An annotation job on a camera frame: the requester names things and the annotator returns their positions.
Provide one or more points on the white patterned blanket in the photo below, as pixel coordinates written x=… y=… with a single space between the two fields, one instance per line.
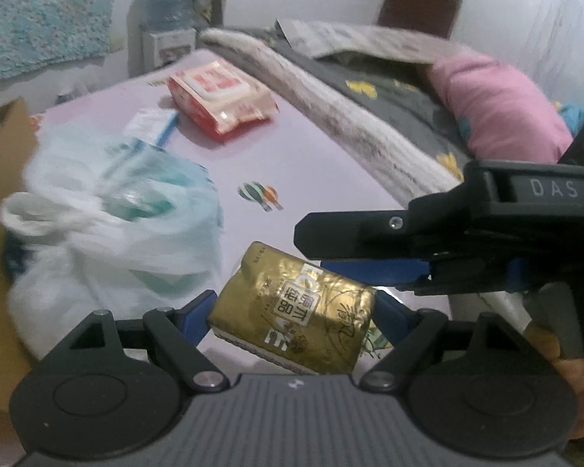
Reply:
x=321 y=87

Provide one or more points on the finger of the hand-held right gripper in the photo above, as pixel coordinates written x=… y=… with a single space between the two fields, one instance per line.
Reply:
x=350 y=233
x=394 y=272

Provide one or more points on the gold tissue packet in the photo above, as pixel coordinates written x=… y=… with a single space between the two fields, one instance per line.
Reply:
x=292 y=311

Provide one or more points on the small white box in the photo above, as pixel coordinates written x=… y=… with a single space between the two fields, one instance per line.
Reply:
x=146 y=124

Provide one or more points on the grey plaid cloth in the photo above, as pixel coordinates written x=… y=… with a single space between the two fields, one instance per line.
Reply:
x=360 y=39

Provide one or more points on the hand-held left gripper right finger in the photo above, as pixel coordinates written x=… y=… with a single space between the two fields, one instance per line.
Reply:
x=394 y=318

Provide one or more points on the grey quilt with yellow stars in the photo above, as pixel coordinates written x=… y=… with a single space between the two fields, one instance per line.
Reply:
x=394 y=107

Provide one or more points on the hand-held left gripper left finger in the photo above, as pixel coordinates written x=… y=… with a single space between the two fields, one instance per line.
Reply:
x=197 y=316

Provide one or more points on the teal floral cloth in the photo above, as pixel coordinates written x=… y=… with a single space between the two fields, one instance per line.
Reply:
x=39 y=19

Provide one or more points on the pink pillow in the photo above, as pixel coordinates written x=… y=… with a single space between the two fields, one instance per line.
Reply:
x=496 y=107

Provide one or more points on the brown cardboard box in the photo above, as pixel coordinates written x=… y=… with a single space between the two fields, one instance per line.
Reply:
x=5 y=155

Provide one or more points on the white plastic bag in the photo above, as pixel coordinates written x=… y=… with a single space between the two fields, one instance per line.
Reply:
x=102 y=253

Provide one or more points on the red tissue packet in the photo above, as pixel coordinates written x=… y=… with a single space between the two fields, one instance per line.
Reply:
x=219 y=92

